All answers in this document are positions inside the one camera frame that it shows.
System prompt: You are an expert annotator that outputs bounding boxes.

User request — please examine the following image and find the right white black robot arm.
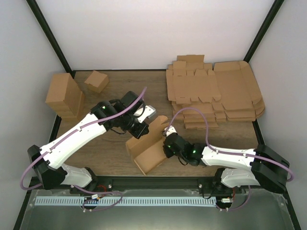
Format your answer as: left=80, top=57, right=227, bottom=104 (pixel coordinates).
left=163, top=133, right=290, bottom=194

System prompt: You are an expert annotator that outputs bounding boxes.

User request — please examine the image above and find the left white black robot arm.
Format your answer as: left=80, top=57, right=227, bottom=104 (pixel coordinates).
left=27, top=91, right=156, bottom=194

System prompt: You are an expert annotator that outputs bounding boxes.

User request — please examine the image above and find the small folded cardboard box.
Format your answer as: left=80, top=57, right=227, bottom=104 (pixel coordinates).
left=84, top=70, right=109, bottom=93

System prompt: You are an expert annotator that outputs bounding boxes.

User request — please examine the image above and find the low folded cardboard box stack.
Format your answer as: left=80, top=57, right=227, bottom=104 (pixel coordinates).
left=55, top=91, right=85, bottom=121

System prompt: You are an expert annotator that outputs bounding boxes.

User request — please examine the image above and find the tall folded cardboard box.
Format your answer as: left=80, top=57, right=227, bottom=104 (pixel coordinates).
left=46, top=73, right=81, bottom=111

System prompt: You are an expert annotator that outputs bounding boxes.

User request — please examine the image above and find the stack of flat cardboard blanks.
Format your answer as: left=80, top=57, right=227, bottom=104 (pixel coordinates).
left=166, top=55, right=226, bottom=129

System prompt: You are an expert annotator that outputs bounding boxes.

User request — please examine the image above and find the large flat cardboard blanks stack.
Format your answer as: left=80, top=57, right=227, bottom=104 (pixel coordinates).
left=213, top=61, right=265, bottom=121

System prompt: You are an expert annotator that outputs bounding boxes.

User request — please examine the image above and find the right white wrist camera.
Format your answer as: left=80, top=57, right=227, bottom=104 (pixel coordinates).
left=163, top=126, right=177, bottom=137

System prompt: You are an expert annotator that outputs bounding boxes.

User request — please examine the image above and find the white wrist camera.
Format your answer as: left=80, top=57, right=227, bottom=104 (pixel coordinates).
left=163, top=126, right=177, bottom=137
left=134, top=105, right=156, bottom=123

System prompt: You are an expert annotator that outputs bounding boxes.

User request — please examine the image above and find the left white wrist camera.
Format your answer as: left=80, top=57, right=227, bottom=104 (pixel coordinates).
left=134, top=105, right=156, bottom=123

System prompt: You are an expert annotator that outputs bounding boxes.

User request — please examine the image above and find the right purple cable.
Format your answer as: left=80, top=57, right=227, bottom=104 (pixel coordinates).
left=165, top=107, right=295, bottom=212

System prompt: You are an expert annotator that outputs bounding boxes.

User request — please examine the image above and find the black aluminium frame rail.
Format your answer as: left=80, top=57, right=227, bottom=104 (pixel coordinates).
left=31, top=176, right=283, bottom=190

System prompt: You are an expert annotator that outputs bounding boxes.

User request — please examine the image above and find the light blue slotted cable duct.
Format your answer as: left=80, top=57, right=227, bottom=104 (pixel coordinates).
left=35, top=196, right=216, bottom=207

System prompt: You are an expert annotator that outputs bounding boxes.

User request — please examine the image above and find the grey metal base plate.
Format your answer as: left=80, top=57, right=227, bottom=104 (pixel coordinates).
left=16, top=189, right=295, bottom=230

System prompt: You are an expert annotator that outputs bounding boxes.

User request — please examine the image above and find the left black frame post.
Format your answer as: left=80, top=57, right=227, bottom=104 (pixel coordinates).
left=26, top=0, right=73, bottom=73

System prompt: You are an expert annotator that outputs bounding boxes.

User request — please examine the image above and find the black frame post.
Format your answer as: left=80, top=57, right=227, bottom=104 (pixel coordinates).
left=26, top=0, right=73, bottom=73
left=243, top=0, right=284, bottom=63

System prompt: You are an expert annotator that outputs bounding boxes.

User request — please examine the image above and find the right black frame post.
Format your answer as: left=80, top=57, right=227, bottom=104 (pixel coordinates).
left=243, top=0, right=284, bottom=63

